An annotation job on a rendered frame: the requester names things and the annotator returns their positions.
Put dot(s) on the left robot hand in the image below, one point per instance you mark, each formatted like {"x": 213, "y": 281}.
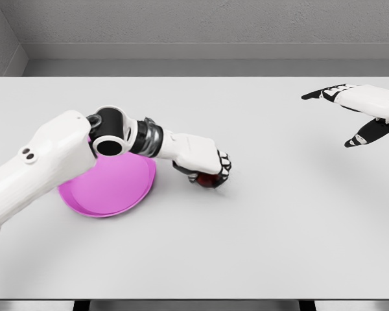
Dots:
{"x": 201, "y": 152}

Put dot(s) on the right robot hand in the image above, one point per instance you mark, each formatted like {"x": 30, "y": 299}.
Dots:
{"x": 366, "y": 103}

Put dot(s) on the red apple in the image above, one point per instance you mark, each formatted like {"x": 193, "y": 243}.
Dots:
{"x": 207, "y": 180}

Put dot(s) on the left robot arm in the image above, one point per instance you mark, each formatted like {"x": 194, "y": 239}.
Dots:
{"x": 52, "y": 155}

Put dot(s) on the pink plate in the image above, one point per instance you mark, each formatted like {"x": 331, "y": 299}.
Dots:
{"x": 113, "y": 188}

